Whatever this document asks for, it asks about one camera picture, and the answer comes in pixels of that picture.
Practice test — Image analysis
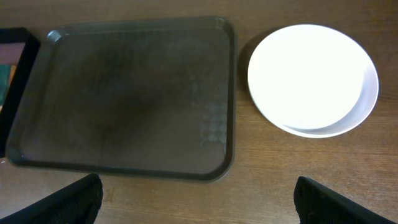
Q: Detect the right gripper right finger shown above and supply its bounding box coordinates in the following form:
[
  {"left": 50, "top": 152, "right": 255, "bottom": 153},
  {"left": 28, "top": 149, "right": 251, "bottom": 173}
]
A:
[{"left": 294, "top": 176, "right": 394, "bottom": 224}]

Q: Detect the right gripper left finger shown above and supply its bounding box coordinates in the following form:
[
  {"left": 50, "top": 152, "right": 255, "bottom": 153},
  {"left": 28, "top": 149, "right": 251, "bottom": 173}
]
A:
[{"left": 1, "top": 174, "right": 103, "bottom": 224}]

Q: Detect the white plate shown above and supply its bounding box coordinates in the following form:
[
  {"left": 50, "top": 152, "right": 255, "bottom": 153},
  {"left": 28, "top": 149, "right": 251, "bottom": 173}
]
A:
[
  {"left": 248, "top": 58, "right": 379, "bottom": 139},
  {"left": 248, "top": 24, "right": 372, "bottom": 129}
]

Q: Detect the green orange sponge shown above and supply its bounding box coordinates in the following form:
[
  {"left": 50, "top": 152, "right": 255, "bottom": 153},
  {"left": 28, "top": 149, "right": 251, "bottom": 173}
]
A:
[{"left": 0, "top": 65, "right": 17, "bottom": 108}]

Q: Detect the dark brown serving tray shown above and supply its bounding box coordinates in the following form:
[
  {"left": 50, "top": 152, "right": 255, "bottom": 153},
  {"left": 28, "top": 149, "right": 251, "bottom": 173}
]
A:
[{"left": 5, "top": 16, "right": 237, "bottom": 182}]

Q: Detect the small black red tray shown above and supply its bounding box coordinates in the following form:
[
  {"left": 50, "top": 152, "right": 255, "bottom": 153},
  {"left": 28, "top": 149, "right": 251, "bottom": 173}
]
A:
[{"left": 1, "top": 27, "right": 40, "bottom": 158}]

